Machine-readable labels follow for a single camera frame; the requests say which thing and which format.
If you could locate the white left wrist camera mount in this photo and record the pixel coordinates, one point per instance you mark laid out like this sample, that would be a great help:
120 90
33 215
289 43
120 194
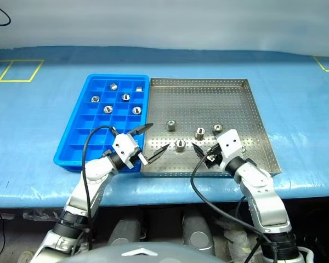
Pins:
123 143

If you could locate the grey robot torso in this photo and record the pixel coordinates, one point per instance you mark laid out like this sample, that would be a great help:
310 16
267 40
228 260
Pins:
112 254

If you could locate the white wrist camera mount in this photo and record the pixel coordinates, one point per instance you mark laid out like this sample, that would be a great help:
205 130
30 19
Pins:
123 143
230 142

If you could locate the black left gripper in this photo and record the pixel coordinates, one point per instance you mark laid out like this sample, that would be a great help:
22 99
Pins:
135 158

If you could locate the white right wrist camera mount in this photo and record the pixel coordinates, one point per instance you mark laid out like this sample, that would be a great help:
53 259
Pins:
230 142

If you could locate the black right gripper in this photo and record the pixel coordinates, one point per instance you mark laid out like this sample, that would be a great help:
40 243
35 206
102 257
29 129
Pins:
218 161

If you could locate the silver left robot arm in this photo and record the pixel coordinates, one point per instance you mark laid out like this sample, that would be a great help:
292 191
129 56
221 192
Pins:
96 175

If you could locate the blue plastic table cover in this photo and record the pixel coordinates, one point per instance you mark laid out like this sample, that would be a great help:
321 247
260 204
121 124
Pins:
181 63

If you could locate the grey rounded robot foot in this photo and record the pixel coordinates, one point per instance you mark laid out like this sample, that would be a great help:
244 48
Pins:
197 233
124 233

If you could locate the blue compartment tray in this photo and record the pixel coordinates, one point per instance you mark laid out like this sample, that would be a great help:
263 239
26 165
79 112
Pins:
79 137

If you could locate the perforated metal tray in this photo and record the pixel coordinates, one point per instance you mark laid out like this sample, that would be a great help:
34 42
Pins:
208 104

